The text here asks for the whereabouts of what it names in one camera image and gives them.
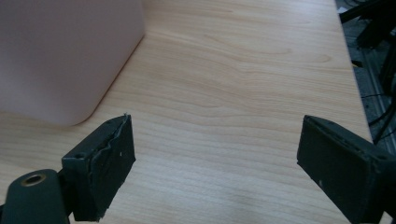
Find black cable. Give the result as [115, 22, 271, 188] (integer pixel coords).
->
[361, 91, 396, 146]

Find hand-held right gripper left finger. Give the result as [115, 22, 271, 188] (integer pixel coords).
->
[61, 113, 137, 223]

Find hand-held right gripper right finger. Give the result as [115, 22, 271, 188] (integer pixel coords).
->
[296, 114, 396, 224]

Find black metal stand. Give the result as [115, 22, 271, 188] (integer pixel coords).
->
[338, 0, 396, 94]

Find pink plastic box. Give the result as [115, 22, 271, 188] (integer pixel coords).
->
[0, 0, 146, 127]

